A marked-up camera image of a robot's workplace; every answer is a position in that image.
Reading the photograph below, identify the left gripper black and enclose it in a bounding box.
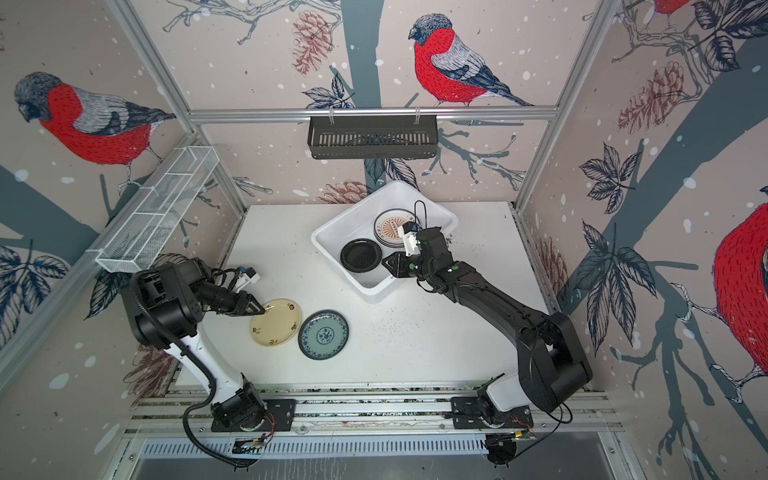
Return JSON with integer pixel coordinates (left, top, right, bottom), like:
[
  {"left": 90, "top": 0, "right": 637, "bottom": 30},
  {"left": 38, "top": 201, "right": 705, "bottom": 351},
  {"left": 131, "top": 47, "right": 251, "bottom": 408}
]
[{"left": 195, "top": 285, "right": 264, "bottom": 317}]

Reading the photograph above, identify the black plate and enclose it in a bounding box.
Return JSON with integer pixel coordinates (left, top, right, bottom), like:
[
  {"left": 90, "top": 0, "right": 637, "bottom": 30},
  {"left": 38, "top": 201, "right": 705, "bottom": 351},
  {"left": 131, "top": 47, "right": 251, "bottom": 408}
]
[{"left": 339, "top": 238, "right": 383, "bottom": 273}]

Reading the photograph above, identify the yellow plate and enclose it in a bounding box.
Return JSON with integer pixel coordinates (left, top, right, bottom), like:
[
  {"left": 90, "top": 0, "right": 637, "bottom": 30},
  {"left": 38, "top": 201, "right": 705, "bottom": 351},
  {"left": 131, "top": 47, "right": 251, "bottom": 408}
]
[{"left": 248, "top": 298, "right": 302, "bottom": 347}]

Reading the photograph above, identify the orange sunburst plate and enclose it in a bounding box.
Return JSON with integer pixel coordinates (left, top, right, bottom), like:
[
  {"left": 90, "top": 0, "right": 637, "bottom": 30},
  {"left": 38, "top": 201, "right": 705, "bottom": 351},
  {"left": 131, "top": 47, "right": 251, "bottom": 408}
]
[{"left": 373, "top": 208, "right": 416, "bottom": 249}]

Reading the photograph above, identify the white plastic bin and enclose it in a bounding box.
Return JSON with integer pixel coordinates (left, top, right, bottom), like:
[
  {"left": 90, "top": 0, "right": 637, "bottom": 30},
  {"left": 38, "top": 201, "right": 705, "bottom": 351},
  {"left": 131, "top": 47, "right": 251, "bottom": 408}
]
[{"left": 311, "top": 181, "right": 459, "bottom": 304}]

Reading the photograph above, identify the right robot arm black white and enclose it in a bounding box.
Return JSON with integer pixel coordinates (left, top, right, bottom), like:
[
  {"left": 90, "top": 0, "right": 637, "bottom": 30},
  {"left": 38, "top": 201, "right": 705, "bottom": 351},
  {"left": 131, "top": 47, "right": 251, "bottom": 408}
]
[{"left": 382, "top": 222, "right": 593, "bottom": 426}]

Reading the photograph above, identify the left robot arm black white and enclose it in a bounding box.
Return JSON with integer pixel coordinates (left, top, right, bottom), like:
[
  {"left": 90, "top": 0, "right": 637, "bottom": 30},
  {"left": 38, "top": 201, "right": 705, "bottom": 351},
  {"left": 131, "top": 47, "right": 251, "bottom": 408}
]
[{"left": 121, "top": 258, "right": 268, "bottom": 431}]

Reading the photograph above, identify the teal patterned plate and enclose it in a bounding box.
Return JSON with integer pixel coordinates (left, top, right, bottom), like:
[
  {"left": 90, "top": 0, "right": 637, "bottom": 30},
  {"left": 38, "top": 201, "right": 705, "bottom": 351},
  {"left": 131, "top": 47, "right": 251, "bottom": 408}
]
[{"left": 298, "top": 309, "right": 350, "bottom": 360}]

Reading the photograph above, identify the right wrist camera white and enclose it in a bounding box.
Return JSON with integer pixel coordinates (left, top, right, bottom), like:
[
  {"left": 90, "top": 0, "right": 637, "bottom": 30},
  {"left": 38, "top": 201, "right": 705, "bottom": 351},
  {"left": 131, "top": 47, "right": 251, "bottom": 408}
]
[{"left": 398, "top": 221, "right": 420, "bottom": 257}]

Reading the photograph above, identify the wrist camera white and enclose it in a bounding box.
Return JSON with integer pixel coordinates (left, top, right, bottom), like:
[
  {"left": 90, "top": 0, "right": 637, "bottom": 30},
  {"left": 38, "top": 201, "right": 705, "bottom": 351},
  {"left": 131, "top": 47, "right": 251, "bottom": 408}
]
[
  {"left": 230, "top": 267, "right": 260, "bottom": 293},
  {"left": 398, "top": 221, "right": 420, "bottom": 257}
]

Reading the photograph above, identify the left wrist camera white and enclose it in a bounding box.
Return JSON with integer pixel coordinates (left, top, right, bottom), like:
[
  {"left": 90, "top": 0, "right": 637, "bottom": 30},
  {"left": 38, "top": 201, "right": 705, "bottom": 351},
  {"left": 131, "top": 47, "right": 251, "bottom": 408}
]
[{"left": 230, "top": 267, "right": 260, "bottom": 293}]

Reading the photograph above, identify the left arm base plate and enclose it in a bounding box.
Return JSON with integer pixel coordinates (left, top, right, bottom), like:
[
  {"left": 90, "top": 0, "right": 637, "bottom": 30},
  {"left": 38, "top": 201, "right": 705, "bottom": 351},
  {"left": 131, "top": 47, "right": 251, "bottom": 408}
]
[{"left": 211, "top": 398, "right": 297, "bottom": 433}]

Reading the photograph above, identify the white wire mesh basket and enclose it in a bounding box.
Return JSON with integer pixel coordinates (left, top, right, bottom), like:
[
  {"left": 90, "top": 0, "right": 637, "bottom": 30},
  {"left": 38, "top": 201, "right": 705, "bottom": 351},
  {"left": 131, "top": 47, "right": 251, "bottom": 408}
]
[{"left": 95, "top": 146, "right": 219, "bottom": 274}]

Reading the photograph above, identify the black hanging wall basket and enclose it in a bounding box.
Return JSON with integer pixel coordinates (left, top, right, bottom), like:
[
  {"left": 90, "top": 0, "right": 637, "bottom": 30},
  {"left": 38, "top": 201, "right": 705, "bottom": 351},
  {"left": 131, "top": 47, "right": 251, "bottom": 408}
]
[{"left": 307, "top": 115, "right": 439, "bottom": 160}]

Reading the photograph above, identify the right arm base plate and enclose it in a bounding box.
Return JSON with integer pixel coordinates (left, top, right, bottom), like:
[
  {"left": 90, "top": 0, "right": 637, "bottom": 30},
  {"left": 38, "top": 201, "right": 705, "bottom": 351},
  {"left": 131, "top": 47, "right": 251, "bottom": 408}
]
[{"left": 444, "top": 397, "right": 534, "bottom": 430}]

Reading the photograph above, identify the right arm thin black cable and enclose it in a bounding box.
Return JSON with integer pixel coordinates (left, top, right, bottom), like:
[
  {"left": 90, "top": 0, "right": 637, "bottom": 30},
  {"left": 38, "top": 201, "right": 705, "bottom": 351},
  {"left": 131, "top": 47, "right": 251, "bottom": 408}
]
[{"left": 410, "top": 199, "right": 574, "bottom": 460}]

